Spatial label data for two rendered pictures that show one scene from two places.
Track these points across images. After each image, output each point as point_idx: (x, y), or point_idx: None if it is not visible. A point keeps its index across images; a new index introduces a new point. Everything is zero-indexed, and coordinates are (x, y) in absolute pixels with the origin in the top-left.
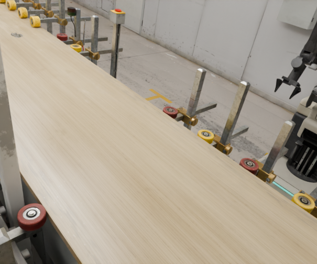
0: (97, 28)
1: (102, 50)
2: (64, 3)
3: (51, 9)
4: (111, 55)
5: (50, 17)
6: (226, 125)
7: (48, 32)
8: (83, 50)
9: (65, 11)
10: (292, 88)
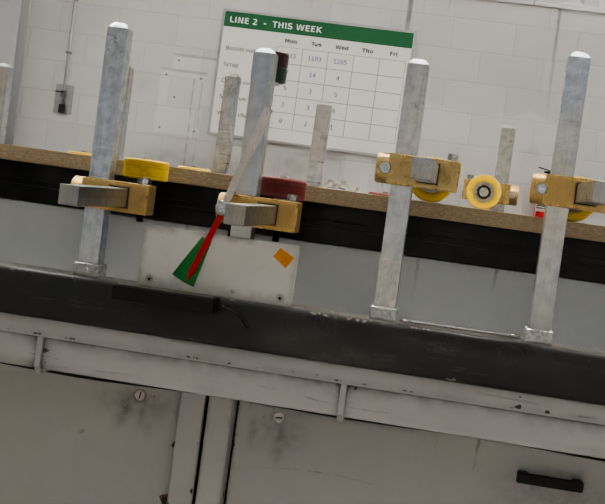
0: (103, 70)
1: (104, 186)
2: (405, 79)
3: (552, 166)
4: None
5: (545, 210)
6: None
7: (343, 190)
8: (208, 234)
9: (585, 188)
10: None
